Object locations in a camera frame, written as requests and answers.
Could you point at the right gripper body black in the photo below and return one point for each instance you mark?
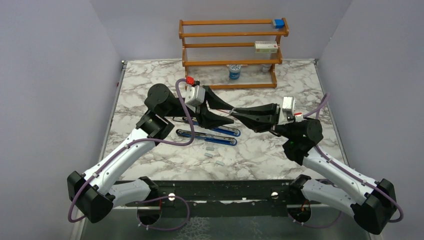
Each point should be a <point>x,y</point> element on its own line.
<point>282,129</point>

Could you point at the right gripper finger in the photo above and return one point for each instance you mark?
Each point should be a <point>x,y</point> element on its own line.
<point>258,123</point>
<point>271,110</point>

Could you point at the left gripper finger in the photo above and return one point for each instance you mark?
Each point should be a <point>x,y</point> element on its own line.
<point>214,102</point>
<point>210,120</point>

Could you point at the blue stapler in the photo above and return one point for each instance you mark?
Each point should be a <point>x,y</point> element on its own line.
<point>228,140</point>

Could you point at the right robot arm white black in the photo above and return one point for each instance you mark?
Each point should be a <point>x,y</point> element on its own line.
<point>370,202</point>

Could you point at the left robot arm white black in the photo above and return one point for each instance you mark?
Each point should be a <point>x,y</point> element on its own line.
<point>95,192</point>

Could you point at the blue white cup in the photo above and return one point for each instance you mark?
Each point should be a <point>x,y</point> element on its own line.
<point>234,71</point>

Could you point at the white small jar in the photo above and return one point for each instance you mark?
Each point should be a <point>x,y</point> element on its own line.
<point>266,67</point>

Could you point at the orange wooden shelf rack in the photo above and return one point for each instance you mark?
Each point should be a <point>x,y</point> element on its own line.
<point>224,42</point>

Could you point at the white green carton box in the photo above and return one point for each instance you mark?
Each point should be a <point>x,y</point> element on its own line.
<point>266,47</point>

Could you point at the blue box on top shelf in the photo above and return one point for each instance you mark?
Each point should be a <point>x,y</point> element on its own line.
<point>278,23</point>

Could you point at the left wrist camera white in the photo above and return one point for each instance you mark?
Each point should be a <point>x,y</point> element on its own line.
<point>195,96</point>

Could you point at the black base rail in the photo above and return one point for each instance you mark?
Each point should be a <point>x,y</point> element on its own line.
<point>223,198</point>

